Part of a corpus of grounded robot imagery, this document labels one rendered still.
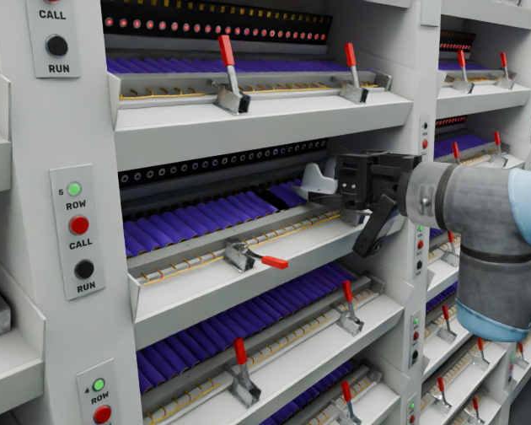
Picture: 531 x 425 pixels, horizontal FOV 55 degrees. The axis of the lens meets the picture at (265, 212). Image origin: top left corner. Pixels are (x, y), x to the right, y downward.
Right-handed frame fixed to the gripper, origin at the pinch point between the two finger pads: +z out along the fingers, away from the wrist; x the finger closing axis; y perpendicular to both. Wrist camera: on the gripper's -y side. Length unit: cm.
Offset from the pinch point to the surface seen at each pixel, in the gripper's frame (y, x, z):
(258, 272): -6.4, 20.6, -8.3
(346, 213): -3.9, -3.9, -5.8
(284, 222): -2.7, 9.8, -3.7
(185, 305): -6.8, 32.6, -8.1
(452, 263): -25, -47, -7
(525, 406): -101, -119, -10
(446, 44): 26, -71, 8
